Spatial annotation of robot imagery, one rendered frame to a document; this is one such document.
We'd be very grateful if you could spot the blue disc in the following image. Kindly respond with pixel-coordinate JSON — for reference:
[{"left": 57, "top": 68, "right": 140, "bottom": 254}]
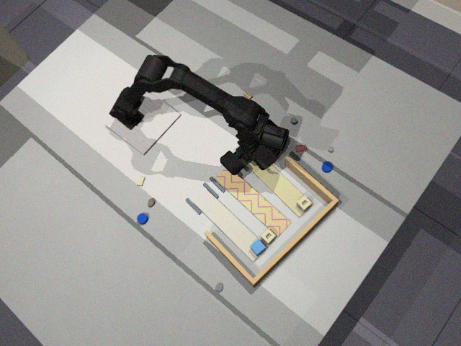
[
  {"left": 322, "top": 162, "right": 333, "bottom": 173},
  {"left": 137, "top": 213, "right": 148, "bottom": 225}
]

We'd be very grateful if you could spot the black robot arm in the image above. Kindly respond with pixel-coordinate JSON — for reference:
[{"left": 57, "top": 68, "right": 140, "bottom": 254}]
[{"left": 109, "top": 55, "right": 289, "bottom": 170}]

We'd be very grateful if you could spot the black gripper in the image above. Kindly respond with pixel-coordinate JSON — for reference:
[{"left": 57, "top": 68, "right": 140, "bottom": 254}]
[{"left": 220, "top": 134, "right": 260, "bottom": 175}]

